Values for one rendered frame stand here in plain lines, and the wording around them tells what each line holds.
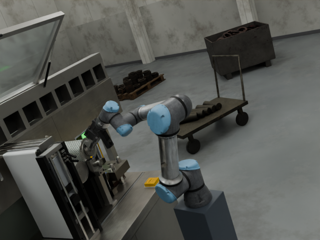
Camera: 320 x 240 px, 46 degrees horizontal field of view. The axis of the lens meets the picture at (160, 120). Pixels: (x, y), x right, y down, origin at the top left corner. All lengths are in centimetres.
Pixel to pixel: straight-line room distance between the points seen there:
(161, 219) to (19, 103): 109
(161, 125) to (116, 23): 1066
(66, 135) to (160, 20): 867
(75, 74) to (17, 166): 93
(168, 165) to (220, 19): 839
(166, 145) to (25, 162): 76
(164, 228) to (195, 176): 59
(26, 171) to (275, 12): 793
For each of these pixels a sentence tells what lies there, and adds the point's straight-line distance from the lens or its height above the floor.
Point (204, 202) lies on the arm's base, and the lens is 198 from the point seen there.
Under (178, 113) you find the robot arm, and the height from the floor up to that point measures 147.
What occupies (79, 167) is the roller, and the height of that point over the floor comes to 120.
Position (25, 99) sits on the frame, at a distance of 240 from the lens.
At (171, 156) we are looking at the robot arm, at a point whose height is 127.
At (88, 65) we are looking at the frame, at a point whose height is 160.
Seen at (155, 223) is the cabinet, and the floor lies 73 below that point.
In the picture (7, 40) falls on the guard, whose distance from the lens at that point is 198.
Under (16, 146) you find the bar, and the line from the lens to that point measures 213.
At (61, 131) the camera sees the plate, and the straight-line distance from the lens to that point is 256.
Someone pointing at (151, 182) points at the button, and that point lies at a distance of 232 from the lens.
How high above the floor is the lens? 198
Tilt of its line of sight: 19 degrees down
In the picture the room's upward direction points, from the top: 19 degrees counter-clockwise
